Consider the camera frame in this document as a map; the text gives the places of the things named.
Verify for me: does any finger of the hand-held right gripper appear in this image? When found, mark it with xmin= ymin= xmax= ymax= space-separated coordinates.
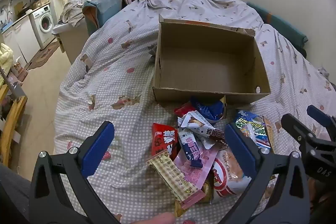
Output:
xmin=307 ymin=105 xmax=336 ymax=141
xmin=281 ymin=113 xmax=320 ymax=154

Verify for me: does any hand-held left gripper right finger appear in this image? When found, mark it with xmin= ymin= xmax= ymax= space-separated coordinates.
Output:
xmin=223 ymin=123 xmax=312 ymax=224

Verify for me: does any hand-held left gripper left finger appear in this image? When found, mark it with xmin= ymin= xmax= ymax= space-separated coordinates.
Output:
xmin=29 ymin=121 xmax=119 ymax=224

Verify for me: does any blue green snack bag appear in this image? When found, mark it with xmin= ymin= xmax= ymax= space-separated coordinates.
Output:
xmin=234 ymin=110 xmax=273 ymax=149

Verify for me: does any white red shrimp snack bag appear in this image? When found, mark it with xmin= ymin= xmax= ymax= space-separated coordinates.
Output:
xmin=211 ymin=147 xmax=253 ymax=199

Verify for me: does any pink snack packet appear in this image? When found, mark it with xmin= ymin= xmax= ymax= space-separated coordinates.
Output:
xmin=173 ymin=145 xmax=219 ymax=191

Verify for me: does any cardboard box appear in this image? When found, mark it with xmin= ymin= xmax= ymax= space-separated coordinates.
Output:
xmin=152 ymin=14 xmax=271 ymax=109

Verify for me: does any person's left hand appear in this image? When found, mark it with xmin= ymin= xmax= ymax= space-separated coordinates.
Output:
xmin=123 ymin=213 xmax=176 ymax=224

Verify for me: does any blue white small packet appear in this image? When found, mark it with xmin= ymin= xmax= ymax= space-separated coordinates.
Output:
xmin=178 ymin=127 xmax=208 ymax=169

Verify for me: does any blue biscuit packet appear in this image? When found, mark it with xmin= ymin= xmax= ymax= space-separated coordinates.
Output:
xmin=190 ymin=96 xmax=227 ymax=124

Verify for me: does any golden brown snack packet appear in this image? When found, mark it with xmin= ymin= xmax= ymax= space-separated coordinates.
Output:
xmin=174 ymin=179 xmax=214 ymax=217

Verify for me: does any printed checked blanket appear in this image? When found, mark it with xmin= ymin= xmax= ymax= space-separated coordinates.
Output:
xmin=54 ymin=0 xmax=336 ymax=224

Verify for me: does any small red snack packet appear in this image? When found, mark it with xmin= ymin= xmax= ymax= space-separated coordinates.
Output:
xmin=173 ymin=101 xmax=197 ymax=117

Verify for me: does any cream wafer bar packet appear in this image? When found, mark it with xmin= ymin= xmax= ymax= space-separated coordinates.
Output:
xmin=146 ymin=150 xmax=207 ymax=211

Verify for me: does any wooden chair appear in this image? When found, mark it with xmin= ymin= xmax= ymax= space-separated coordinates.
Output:
xmin=0 ymin=84 xmax=28 ymax=175

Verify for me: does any dark teal cushion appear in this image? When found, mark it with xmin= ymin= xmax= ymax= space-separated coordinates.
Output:
xmin=246 ymin=2 xmax=309 ymax=58

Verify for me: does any person's grey trouser leg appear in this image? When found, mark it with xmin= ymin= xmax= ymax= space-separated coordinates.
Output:
xmin=0 ymin=163 xmax=32 ymax=224

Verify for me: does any brown patterned rug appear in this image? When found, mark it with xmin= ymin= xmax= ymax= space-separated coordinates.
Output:
xmin=27 ymin=41 xmax=61 ymax=71

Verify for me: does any white side table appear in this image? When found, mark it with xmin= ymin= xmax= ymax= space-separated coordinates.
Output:
xmin=52 ymin=21 xmax=90 ymax=65

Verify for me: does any pale yellow cloth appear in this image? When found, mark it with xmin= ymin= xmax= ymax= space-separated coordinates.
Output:
xmin=0 ymin=43 xmax=14 ymax=75

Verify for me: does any white floor cabinet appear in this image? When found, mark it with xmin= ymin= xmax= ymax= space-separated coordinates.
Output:
xmin=2 ymin=14 xmax=42 ymax=65

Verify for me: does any white washing machine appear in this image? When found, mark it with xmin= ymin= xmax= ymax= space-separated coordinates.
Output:
xmin=29 ymin=5 xmax=56 ymax=49

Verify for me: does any crumpled patterned cloth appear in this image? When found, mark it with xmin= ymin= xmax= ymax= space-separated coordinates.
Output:
xmin=58 ymin=0 xmax=87 ymax=28

